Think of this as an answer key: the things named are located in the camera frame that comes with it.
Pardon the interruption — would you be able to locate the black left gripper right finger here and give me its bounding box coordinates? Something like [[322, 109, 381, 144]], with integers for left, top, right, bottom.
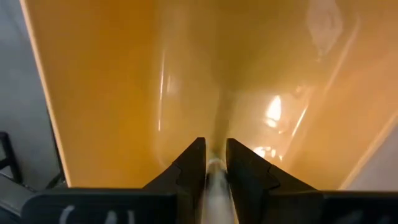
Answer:
[[226, 138, 398, 224]]

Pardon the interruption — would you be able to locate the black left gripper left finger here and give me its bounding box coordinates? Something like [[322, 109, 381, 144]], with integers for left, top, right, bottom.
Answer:
[[24, 138, 206, 224]]

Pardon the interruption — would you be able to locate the black aluminium table frame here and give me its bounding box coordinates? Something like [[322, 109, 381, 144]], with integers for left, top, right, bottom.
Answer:
[[0, 130, 68, 191]]

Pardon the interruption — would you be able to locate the yellow plastic bin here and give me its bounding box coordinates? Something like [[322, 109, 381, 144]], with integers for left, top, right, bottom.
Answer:
[[19, 0, 398, 191]]

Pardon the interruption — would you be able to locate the brown white marker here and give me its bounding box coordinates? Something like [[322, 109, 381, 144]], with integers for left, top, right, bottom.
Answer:
[[200, 83, 239, 224]]

